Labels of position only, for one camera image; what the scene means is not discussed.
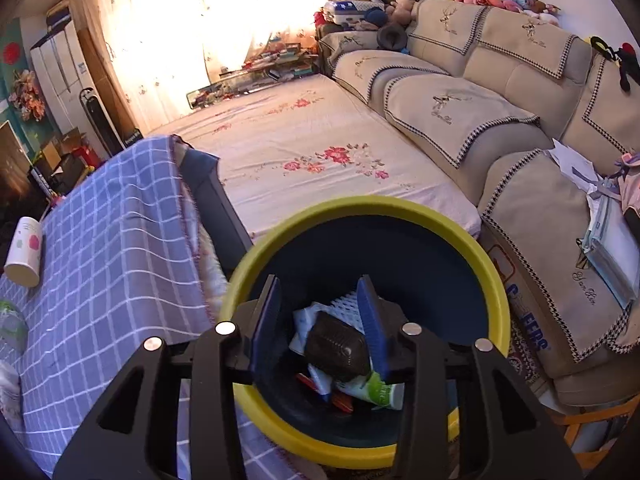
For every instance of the green white tube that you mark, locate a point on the green white tube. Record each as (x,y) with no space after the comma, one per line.
(385,390)

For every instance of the dark round cushion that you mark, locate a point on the dark round cushion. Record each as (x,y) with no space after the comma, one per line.
(391,37)

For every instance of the white paper towel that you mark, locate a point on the white paper towel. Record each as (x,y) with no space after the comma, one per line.
(302,322)

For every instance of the red round wall ornament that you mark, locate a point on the red round wall ornament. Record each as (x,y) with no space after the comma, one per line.
(12,52)

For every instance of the yellow rimmed dark bin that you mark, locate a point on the yellow rimmed dark bin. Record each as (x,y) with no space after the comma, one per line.
(425,260)

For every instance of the printed cardboard box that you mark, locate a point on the printed cardboard box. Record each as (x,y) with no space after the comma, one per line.
(520,320)

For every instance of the wooden chair frame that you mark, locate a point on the wooden chair frame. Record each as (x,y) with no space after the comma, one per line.
(595,425)

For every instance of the open cardboard box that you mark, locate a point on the open cardboard box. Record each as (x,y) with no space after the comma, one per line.
(62,150)

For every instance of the beige sofa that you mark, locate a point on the beige sofa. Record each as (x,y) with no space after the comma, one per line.
(500,110)

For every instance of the brown plastic tray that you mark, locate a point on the brown plastic tray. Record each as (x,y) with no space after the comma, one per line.
(335,345)

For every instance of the pink flower decoration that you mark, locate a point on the pink flower decoration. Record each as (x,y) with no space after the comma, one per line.
(27,95)

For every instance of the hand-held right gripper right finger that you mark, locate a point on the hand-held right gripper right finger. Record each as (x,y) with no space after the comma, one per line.
(372,330)

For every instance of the black tower fan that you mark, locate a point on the black tower fan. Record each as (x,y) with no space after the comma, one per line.
(100,120)

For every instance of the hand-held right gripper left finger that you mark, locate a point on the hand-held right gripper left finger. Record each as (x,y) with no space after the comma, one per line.
(265,330)

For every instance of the blue white printed tube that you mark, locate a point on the blue white printed tube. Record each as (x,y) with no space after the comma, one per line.
(320,382)

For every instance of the black red plush toy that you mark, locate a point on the black red plush toy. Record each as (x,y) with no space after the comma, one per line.
(620,57)

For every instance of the blue checked tablecloth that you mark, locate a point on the blue checked tablecloth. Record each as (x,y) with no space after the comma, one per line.
(110,260)

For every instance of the white paper cup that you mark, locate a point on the white paper cup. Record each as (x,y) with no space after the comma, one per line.
(25,250)

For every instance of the red thin sticks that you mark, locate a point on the red thin sticks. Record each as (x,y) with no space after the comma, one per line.
(342,402)

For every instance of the pink bag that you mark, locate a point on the pink bag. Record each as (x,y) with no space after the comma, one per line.
(631,185)

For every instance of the cluttered glass coffee table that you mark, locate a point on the cluttered glass coffee table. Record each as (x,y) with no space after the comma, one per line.
(250,85)

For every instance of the green white plastic jar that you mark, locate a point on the green white plastic jar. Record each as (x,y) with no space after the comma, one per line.
(11,330)

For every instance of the large flat television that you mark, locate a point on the large flat television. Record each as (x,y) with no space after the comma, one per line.
(12,170)

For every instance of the stack of papers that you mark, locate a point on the stack of papers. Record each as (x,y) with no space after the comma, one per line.
(605,240)

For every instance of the floral beige mat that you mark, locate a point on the floral beige mat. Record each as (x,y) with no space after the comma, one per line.
(300,135)

